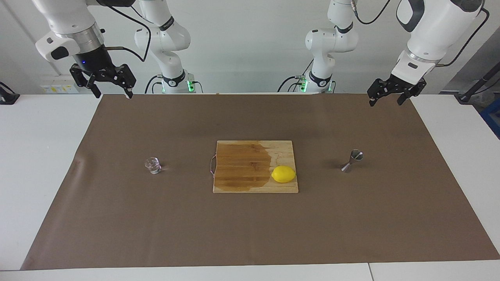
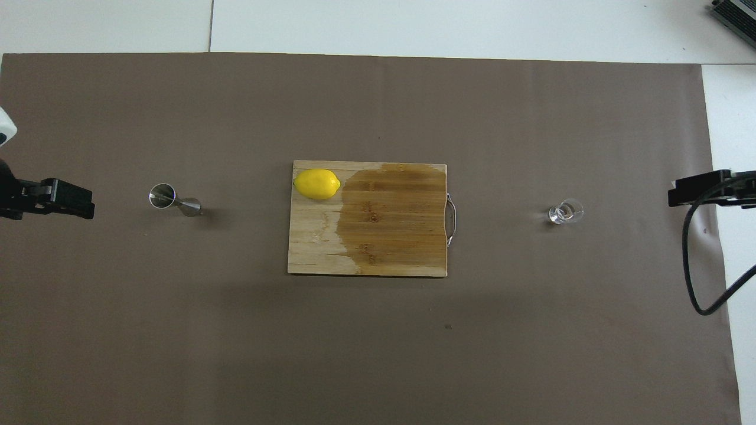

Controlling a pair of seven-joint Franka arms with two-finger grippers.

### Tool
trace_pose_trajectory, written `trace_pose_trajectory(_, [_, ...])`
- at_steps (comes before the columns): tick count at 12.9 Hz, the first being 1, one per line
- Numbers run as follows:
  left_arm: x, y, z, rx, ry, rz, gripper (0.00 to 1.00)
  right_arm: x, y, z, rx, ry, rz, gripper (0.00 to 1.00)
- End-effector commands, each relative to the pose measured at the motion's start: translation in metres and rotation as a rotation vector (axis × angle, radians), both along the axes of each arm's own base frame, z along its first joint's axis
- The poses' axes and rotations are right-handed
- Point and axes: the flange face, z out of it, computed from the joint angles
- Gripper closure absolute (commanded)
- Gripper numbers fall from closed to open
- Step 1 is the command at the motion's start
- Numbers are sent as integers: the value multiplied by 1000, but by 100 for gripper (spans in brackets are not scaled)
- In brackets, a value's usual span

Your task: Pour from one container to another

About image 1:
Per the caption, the steel double jigger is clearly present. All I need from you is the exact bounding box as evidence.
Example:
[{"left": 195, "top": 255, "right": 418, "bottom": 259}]
[{"left": 340, "top": 149, "right": 364, "bottom": 173}]

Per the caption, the black stand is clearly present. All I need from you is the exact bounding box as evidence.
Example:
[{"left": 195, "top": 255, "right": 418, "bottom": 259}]
[{"left": 455, "top": 62, "right": 500, "bottom": 104}]

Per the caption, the black clamp mount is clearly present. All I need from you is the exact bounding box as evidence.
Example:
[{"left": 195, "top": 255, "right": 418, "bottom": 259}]
[{"left": 0, "top": 81, "right": 20, "bottom": 105}]

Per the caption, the black base cable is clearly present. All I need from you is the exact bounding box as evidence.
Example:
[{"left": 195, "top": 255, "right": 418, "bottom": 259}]
[
  {"left": 145, "top": 75, "right": 164, "bottom": 94},
  {"left": 277, "top": 75, "right": 302, "bottom": 93}
]

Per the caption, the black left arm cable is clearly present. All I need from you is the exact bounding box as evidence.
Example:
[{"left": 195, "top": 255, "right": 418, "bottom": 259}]
[{"left": 352, "top": 0, "right": 491, "bottom": 68}]

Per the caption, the white wall socket strip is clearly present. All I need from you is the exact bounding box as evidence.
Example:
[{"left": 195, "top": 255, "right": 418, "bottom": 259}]
[{"left": 40, "top": 80, "right": 80, "bottom": 94}]

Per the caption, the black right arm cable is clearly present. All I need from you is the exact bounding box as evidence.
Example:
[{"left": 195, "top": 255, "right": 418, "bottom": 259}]
[{"left": 104, "top": 4, "right": 153, "bottom": 63}]

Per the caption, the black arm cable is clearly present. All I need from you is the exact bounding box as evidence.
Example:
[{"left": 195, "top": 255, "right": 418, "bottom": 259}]
[
  {"left": 352, "top": 0, "right": 491, "bottom": 68},
  {"left": 104, "top": 4, "right": 153, "bottom": 63}
]

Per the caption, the yellow lemon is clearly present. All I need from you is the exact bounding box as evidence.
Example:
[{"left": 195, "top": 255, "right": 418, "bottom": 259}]
[{"left": 271, "top": 165, "right": 296, "bottom": 183}]

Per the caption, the brown table mat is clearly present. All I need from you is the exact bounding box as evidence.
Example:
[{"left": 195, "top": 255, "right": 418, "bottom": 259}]
[{"left": 20, "top": 93, "right": 500, "bottom": 270}]

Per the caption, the wooden cutting board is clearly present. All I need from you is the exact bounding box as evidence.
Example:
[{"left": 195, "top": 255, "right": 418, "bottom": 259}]
[{"left": 209, "top": 140, "right": 299, "bottom": 194}]

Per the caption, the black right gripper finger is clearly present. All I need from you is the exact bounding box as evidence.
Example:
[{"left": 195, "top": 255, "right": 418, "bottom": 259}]
[
  {"left": 69, "top": 64, "right": 102, "bottom": 99},
  {"left": 111, "top": 63, "right": 137, "bottom": 99}
]

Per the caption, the blue crate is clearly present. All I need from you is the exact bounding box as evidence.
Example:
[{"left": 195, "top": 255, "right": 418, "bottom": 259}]
[{"left": 480, "top": 100, "right": 500, "bottom": 139}]

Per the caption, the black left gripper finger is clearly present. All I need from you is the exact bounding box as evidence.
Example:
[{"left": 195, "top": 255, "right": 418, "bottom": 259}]
[
  {"left": 367, "top": 78, "right": 395, "bottom": 107},
  {"left": 396, "top": 87, "right": 421, "bottom": 106}
]

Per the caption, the small clear glass cup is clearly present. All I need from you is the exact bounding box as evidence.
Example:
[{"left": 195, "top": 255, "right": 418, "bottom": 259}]
[{"left": 145, "top": 157, "right": 162, "bottom": 174}]

